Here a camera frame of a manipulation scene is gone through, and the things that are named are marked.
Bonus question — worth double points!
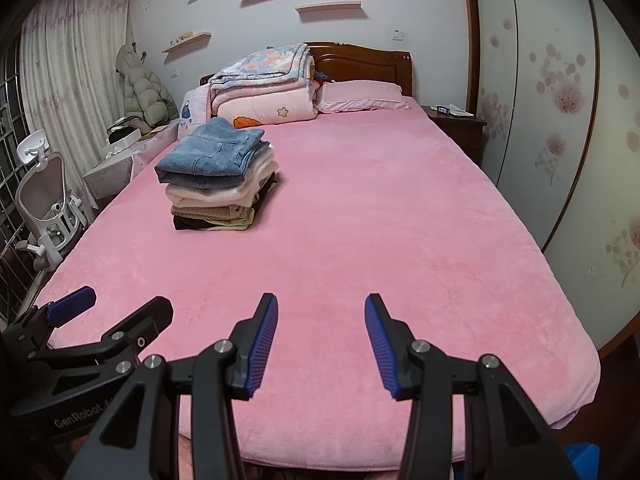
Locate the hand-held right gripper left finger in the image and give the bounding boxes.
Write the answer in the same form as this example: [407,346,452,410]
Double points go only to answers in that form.
[62,292,279,480]

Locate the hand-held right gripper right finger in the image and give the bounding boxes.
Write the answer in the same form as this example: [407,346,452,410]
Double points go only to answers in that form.
[364,292,583,480]

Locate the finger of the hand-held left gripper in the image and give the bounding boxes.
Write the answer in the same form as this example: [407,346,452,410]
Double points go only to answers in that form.
[27,296,174,376]
[10,286,97,347]

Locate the blue denim jacket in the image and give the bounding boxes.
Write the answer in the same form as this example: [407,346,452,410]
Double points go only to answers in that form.
[154,116,275,191]

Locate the white office chair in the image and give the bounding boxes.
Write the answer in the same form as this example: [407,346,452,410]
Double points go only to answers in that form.
[14,129,96,272]

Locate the folded grey-brown knit garment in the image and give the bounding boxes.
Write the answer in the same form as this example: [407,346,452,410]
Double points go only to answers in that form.
[171,202,257,222]

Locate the folded pale yellow garment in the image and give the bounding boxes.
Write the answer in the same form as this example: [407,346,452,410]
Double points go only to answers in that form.
[225,209,257,231]

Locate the bed with pink sheet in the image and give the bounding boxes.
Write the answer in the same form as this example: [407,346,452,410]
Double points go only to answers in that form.
[32,95,601,471]

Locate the folded cream garment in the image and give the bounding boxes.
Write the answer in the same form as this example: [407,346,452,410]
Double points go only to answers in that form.
[240,160,280,211]

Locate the black and white handbag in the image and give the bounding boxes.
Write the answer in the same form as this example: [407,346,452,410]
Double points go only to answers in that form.
[106,115,145,145]

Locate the pink cushion with blue print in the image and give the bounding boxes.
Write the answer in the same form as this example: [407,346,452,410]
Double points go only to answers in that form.
[177,85,213,136]

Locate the green puffer coat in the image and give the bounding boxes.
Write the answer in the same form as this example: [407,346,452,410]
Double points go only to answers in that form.
[116,42,179,126]

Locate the wooden nightstand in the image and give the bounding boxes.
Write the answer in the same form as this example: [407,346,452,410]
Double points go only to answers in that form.
[420,104,488,166]

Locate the blue plastic stool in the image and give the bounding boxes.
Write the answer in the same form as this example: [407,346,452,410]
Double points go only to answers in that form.
[562,441,601,480]

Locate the white floral curtain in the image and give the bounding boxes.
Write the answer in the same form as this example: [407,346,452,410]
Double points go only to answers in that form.
[20,0,133,171]

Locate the white papers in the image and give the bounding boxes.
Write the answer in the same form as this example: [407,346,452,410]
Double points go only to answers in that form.
[431,103,475,117]

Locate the pink pillow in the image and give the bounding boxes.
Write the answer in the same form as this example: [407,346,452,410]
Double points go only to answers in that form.
[316,80,412,114]

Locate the folded floral quilt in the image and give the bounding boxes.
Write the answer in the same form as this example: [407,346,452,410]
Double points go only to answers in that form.
[207,42,316,91]

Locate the wooden headboard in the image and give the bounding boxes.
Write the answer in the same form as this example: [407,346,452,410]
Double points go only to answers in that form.
[200,41,415,98]

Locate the floral wardrobe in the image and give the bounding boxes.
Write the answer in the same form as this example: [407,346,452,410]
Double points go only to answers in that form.
[462,0,640,356]

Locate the wooden wall shelf with trinkets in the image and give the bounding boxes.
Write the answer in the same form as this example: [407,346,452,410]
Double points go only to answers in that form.
[161,32,212,53]

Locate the plain wooden wall shelf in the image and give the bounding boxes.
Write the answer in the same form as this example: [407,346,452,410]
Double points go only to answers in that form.
[295,1,362,15]

